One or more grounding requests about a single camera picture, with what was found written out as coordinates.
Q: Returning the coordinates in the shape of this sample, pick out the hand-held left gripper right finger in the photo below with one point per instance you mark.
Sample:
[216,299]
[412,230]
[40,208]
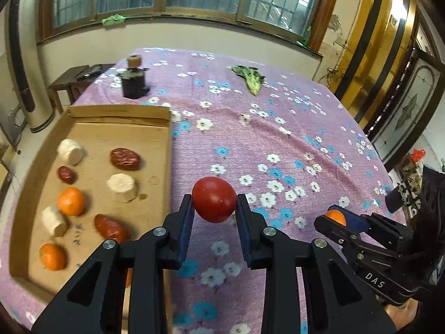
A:
[243,226]

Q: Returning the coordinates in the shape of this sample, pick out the person's right hand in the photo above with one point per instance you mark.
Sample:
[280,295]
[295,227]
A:
[401,315]

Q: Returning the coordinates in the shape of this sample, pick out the shallow cardboard box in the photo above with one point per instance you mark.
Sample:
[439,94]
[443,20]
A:
[97,139]

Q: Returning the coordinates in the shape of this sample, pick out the green cloth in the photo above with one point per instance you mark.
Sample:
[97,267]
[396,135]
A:
[114,19]

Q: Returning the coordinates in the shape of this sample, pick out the black jar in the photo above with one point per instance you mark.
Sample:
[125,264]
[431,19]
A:
[134,85]

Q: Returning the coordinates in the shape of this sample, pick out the small red date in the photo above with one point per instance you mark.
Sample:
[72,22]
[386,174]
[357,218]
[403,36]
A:
[66,175]

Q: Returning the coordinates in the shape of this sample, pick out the red tomato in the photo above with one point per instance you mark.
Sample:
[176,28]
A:
[213,200]

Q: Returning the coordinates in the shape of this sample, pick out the small orange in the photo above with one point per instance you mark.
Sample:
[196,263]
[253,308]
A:
[336,217]

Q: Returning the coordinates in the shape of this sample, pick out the large orange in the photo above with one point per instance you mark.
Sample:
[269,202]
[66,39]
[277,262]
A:
[52,256]

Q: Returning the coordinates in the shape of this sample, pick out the large red date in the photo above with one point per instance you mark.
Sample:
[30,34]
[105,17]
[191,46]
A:
[124,159]

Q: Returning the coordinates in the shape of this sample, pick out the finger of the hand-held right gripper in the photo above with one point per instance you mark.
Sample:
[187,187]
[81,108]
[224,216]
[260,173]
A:
[333,231]
[358,222]

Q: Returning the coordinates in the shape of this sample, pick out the purple floral tablecloth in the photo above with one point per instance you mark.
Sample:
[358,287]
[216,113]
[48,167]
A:
[260,139]

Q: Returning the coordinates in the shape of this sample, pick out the red plastic bag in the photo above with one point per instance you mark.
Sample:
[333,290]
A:
[419,155]

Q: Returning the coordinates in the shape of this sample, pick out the white vegetable chunk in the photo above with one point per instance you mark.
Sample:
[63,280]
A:
[54,221]
[121,187]
[70,151]

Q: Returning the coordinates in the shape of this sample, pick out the wooden spool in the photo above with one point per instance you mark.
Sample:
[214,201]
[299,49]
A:
[134,61]

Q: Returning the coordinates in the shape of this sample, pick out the green leafy vegetable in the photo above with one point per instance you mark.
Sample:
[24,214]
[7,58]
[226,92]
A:
[250,78]

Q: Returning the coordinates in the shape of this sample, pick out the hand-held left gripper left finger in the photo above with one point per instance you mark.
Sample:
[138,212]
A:
[186,226]

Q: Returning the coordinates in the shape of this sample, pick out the black remote control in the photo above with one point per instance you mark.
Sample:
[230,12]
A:
[88,72]

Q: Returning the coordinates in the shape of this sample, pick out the green bottle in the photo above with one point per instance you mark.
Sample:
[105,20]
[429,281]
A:
[308,36]

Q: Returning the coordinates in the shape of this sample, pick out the tower air conditioner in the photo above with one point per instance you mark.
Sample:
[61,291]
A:
[31,87]

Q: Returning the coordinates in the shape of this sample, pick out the wooden door frame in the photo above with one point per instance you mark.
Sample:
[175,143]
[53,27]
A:
[382,59]

